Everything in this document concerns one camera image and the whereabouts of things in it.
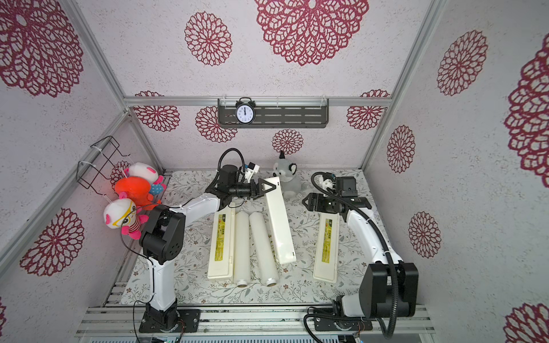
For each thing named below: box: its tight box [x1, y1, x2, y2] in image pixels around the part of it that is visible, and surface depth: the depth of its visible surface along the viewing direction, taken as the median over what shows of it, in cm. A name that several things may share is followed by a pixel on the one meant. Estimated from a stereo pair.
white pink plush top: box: [128, 162, 159, 184], surface depth 97 cm
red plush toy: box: [114, 175, 163, 211], surface depth 90 cm
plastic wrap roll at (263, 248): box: [248, 211, 280, 288], surface depth 89 cm
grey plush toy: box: [271, 157, 302, 200], surface depth 97 cm
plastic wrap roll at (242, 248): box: [233, 210, 251, 288], surface depth 89 cm
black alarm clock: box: [235, 96, 256, 126], surface depth 92 cm
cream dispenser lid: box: [313, 212, 341, 284], surface depth 89 cm
